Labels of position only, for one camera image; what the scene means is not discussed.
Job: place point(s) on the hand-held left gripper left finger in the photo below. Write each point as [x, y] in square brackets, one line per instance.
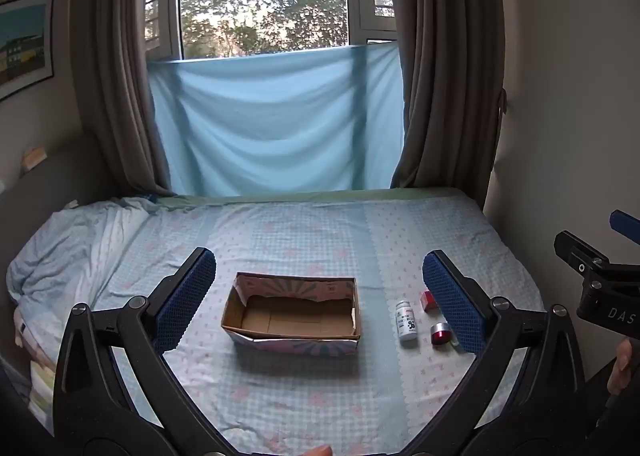
[185, 301]

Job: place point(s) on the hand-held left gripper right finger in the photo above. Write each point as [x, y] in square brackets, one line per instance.
[452, 303]

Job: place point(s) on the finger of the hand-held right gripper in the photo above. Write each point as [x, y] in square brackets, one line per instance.
[575, 251]
[625, 223]

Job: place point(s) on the red carton box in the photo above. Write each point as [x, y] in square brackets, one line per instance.
[427, 301]

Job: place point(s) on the small red silver jar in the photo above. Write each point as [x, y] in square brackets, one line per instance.
[440, 335]

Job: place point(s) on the white plastic bottle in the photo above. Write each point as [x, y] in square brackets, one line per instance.
[406, 323]

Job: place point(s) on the cardboard box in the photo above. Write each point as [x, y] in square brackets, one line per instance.
[290, 321]

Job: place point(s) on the person's right hand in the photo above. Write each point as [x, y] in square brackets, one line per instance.
[622, 366]

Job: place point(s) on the person's left hand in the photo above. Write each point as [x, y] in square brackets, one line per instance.
[315, 451]

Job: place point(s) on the crumpled light blue blanket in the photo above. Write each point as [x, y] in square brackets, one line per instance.
[75, 256]

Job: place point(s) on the checked bow-print bed sheet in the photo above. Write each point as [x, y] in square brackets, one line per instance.
[310, 236]

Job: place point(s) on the stack of books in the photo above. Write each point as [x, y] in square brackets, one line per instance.
[41, 393]

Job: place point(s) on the grey headboard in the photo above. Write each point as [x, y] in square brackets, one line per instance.
[55, 186]

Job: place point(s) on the light blue hanging cloth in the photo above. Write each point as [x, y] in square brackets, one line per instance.
[280, 121]

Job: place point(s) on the small yellowish box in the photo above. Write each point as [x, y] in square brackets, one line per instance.
[35, 158]

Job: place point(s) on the wall poster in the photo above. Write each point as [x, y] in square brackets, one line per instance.
[25, 46]

